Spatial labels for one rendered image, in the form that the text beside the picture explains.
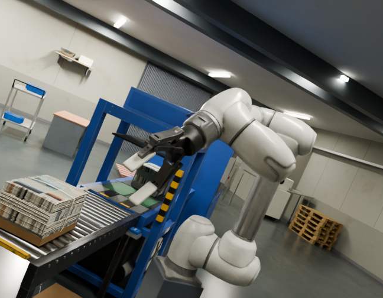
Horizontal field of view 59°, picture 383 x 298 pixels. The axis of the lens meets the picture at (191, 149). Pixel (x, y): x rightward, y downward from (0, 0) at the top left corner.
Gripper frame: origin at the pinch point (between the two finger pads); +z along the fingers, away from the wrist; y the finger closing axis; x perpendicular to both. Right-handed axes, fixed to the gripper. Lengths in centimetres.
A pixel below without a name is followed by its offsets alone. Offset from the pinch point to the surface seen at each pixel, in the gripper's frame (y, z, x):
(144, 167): -222, -112, -135
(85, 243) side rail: -117, -2, -56
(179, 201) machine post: -226, -108, -82
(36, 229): -89, 14, -65
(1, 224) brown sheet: -91, 24, -80
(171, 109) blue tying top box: -134, -128, -113
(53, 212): -85, 4, -64
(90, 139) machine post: -156, -68, -151
